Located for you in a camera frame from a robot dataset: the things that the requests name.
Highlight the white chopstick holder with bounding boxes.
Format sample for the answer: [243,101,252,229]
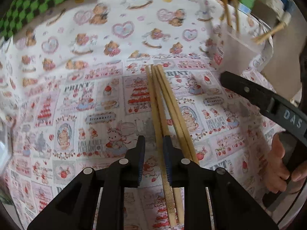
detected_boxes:
[219,24,263,72]

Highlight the wooden chopstick patterned end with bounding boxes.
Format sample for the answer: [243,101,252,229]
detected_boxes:
[145,65,178,228]

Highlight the person's right hand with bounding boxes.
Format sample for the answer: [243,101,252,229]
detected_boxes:
[266,134,307,194]

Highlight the green checkered box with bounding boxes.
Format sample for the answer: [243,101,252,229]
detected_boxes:
[0,0,96,40]

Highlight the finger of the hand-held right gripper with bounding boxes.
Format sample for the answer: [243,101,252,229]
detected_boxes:
[220,71,277,118]

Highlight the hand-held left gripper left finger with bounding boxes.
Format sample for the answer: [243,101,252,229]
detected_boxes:
[27,135,146,230]

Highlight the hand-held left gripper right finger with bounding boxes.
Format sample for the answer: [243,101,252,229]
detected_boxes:
[163,135,279,230]

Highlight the pink bear print tablecloth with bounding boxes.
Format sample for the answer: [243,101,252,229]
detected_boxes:
[0,0,288,230]

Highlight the striped printed cloth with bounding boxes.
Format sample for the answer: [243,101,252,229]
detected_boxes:
[254,0,300,27]

